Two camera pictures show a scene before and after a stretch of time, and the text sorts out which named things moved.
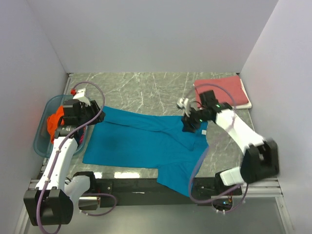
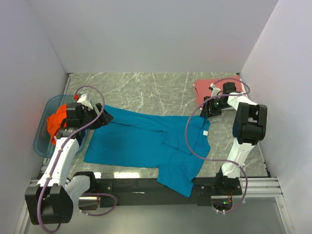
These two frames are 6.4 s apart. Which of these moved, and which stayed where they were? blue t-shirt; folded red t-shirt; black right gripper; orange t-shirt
Moved: black right gripper
Stayed: folded red t-shirt; blue t-shirt; orange t-shirt
